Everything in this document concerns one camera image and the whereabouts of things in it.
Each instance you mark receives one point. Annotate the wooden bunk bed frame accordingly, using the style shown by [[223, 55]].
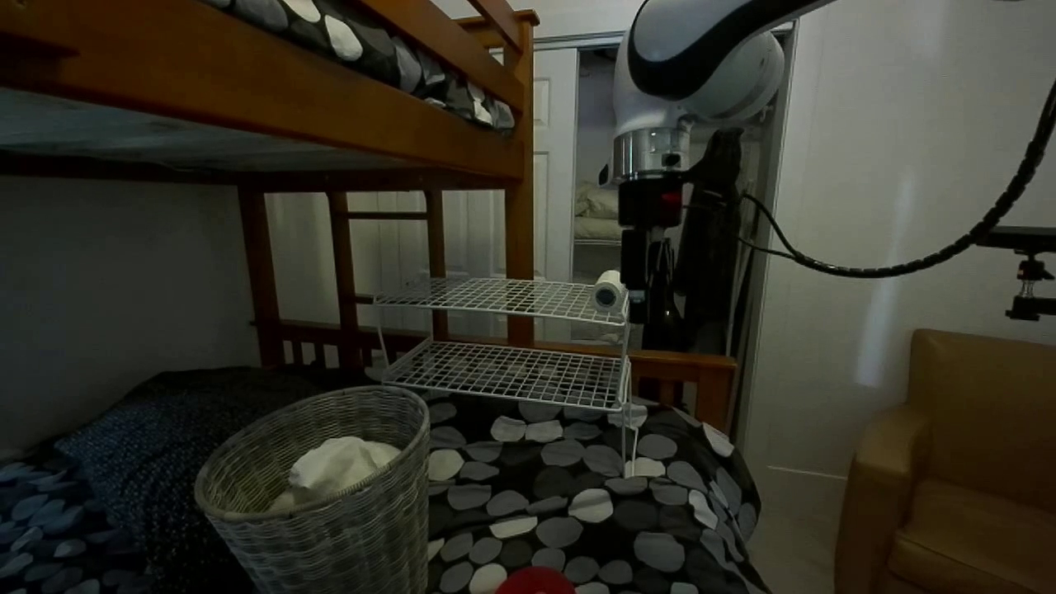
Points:
[[220, 77]]

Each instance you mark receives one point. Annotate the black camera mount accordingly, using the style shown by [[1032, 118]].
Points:
[[1027, 275]]

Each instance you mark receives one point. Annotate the grey woven basket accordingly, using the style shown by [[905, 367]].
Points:
[[331, 531]]

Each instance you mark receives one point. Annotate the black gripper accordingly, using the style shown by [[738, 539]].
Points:
[[649, 210]]

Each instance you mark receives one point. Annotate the dark hanging clothes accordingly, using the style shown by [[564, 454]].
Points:
[[714, 218]]

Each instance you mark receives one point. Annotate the red spice bottle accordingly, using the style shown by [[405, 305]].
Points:
[[537, 583]]

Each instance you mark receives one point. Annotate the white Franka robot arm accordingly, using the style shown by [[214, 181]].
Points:
[[705, 55]]

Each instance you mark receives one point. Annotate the brown leather armchair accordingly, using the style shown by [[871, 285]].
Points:
[[967, 473]]

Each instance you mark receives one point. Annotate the pebble pattern bunk mattress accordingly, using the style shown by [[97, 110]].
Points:
[[363, 44]]

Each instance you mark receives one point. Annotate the dark speckled blanket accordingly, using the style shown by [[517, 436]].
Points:
[[166, 440]]

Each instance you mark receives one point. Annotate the pebble pattern duvet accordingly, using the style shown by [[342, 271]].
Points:
[[572, 505]]

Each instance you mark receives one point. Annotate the white panelled door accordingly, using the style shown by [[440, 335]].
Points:
[[554, 168]]

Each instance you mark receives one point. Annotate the white crumpled cloth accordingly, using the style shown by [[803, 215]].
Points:
[[333, 463]]

